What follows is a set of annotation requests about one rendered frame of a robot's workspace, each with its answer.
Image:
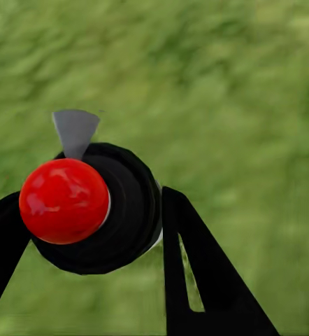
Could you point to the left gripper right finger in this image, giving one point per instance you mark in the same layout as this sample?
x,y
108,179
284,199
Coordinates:
x,y
231,309

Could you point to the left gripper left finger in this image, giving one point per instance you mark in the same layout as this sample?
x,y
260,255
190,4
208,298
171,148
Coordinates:
x,y
14,237

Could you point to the pesticide atomizer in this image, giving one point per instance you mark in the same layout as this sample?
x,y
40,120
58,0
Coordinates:
x,y
94,208

